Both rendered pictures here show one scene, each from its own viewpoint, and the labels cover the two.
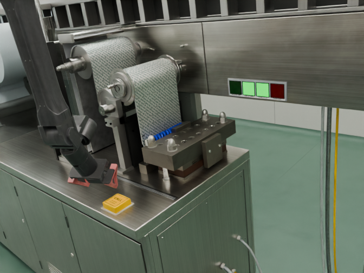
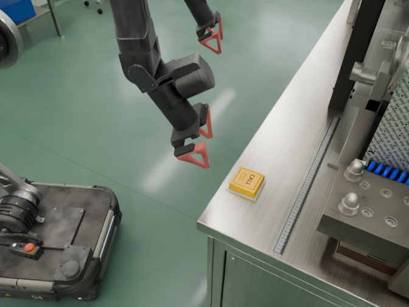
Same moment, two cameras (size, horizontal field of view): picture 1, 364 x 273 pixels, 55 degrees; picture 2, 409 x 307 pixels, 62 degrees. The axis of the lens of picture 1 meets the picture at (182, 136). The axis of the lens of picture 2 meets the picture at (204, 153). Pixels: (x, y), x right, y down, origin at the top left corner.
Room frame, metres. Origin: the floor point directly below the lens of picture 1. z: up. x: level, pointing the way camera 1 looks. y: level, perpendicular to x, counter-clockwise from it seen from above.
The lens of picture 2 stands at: (0.79, -0.27, 1.58)
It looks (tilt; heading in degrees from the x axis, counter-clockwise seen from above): 45 degrees down; 75
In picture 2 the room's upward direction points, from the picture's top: straight up
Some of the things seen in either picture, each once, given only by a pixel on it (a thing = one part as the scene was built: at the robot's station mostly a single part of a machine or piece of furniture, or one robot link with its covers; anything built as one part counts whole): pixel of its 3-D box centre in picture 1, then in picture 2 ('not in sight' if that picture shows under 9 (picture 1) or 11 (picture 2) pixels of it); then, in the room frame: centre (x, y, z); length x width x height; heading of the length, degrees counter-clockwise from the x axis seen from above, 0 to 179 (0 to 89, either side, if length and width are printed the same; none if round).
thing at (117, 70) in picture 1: (121, 86); (406, 57); (1.33, 0.20, 1.25); 0.15 x 0.01 x 0.15; 46
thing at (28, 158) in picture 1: (38, 134); (405, 41); (2.01, 0.85, 0.88); 2.52 x 0.66 x 0.04; 46
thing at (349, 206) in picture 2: (171, 144); (350, 201); (1.17, 0.04, 1.05); 0.04 x 0.04 x 0.04
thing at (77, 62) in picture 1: (75, 64); not in sight; (1.49, 0.40, 1.33); 0.06 x 0.06 x 0.06; 46
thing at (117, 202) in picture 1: (117, 203); (246, 181); (1.05, 0.25, 0.91); 0.07 x 0.07 x 0.02; 46
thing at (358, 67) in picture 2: (103, 110); (356, 71); (1.30, 0.28, 1.18); 0.04 x 0.02 x 0.04; 46
